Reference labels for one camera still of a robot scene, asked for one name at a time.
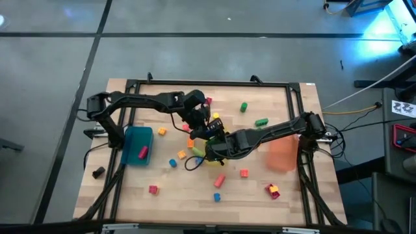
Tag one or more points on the teal plastic bin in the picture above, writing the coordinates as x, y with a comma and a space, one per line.
133, 139

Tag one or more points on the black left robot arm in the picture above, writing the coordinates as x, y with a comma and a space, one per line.
146, 99

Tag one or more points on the orange translucent plastic bin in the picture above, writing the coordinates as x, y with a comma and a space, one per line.
282, 156

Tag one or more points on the blue small brick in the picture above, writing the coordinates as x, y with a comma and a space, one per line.
216, 197
198, 161

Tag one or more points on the orange long brick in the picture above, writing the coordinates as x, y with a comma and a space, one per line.
190, 143

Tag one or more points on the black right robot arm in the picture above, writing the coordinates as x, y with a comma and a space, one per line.
276, 130

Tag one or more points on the yellow cylinder block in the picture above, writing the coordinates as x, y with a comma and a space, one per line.
215, 115

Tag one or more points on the red black case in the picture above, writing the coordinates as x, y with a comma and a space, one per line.
406, 139

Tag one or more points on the orange small block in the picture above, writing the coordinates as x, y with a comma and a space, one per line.
162, 131

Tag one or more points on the small black device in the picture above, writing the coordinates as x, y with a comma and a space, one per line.
98, 172

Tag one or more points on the yellow small brick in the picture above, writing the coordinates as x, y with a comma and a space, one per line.
273, 188
181, 154

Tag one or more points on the red small brick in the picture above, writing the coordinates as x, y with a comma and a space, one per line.
152, 189

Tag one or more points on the pink-red small brick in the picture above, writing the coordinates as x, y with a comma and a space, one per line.
208, 101

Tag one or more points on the dark grey side cabinet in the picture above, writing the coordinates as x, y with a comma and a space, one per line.
396, 162

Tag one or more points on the paper sheet with black marks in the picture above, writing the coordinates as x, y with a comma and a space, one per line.
403, 109

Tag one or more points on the black table frame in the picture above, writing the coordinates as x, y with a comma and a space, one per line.
227, 83

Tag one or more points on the glowing desktop computer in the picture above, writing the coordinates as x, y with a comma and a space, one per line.
406, 19

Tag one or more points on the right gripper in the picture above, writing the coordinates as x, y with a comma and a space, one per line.
219, 151

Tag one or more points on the green long brick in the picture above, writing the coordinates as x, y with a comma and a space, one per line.
261, 122
214, 141

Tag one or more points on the grey stand foot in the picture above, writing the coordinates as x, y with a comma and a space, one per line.
9, 144

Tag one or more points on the light green cylinder block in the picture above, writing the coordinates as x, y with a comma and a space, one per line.
197, 151

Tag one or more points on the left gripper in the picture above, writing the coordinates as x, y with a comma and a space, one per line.
198, 117

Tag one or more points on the blue cylinder block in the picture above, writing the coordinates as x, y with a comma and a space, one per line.
173, 163

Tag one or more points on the silver aluminium bracket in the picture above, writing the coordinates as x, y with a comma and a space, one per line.
300, 230
120, 227

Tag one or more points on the yellow translucent plastic bin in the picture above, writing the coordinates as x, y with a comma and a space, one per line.
214, 163

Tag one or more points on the red and yellow block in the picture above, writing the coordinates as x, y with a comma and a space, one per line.
274, 195

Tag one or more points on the pink cylinder block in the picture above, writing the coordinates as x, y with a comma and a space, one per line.
143, 152

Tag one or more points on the orange small brick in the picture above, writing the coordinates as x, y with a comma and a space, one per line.
244, 173

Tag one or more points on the orange-red small brick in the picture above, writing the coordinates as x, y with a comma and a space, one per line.
185, 127

